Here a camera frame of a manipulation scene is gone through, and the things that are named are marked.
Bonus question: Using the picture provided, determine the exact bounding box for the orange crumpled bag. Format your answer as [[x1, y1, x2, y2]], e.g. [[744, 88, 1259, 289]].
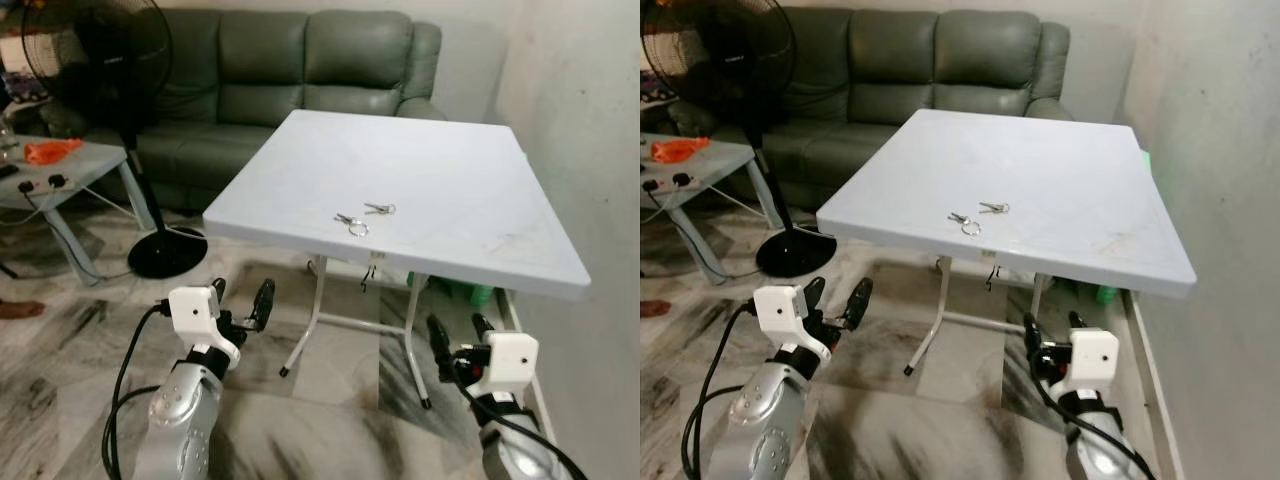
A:
[[650, 137, 710, 165], [24, 139, 85, 167]]

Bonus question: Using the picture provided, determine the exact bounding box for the white folding table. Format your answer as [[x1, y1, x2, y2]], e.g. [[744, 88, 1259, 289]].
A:
[[202, 109, 594, 412], [815, 107, 1199, 379]]

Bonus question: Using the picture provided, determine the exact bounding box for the black standing fan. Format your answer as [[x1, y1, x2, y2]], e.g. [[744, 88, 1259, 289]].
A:
[[640, 0, 839, 280], [21, 0, 210, 280]]

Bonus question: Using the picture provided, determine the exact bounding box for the green leather sofa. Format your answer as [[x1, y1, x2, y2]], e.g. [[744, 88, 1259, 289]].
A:
[[666, 7, 1075, 213], [40, 9, 447, 213]]

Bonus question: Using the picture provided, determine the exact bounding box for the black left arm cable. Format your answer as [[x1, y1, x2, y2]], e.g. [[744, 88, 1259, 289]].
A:
[[681, 303, 761, 480], [102, 303, 173, 480]]

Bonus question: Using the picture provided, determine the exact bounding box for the grey low coffee table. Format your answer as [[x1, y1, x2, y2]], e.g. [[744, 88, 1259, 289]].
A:
[[0, 134, 163, 287], [640, 132, 788, 287]]

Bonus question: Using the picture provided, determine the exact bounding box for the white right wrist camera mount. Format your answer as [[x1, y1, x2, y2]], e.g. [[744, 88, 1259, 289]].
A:
[[1050, 327, 1120, 394], [460, 331, 540, 394]]

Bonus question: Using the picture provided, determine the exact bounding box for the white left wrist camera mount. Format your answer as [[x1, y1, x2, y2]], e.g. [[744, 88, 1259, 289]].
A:
[[752, 285, 834, 363], [167, 285, 242, 371]]

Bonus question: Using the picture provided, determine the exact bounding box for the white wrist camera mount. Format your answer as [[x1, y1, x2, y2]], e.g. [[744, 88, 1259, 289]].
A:
[[752, 285, 834, 363], [167, 285, 242, 371], [460, 331, 540, 394], [1050, 327, 1120, 394]]

